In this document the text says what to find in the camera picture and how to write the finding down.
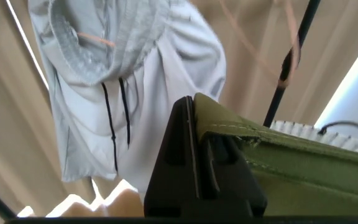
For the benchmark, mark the black clothes rack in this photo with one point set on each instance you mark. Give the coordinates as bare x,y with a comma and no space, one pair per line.
278,93

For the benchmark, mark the green garment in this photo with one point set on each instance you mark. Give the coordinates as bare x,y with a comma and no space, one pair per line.
306,174

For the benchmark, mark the pink clothes hanger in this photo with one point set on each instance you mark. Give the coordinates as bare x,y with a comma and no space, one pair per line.
96,40
292,31

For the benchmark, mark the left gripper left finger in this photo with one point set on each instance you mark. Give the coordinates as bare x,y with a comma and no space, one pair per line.
169,180

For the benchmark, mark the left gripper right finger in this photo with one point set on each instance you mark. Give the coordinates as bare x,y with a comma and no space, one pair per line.
232,186

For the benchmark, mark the beige curtain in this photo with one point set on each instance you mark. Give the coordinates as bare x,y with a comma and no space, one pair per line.
11,109

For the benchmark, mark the white laundry basket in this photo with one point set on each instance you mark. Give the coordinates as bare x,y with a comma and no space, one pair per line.
306,132

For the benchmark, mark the pale grey shorts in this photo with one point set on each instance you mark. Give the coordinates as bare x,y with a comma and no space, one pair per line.
166,77

